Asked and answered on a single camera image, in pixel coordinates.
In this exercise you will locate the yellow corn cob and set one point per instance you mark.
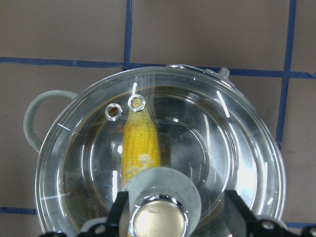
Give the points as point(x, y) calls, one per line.
point(140, 149)

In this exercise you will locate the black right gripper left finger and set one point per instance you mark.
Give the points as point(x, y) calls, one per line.
point(112, 225)

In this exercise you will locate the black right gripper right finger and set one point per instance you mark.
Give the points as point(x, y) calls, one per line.
point(242, 222)

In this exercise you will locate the glass pot lid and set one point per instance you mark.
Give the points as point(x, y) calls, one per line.
point(206, 129)

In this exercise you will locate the brown paper table cover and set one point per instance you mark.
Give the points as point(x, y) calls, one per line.
point(268, 45)

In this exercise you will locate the pale green steel pot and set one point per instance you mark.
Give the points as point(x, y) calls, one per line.
point(163, 202)

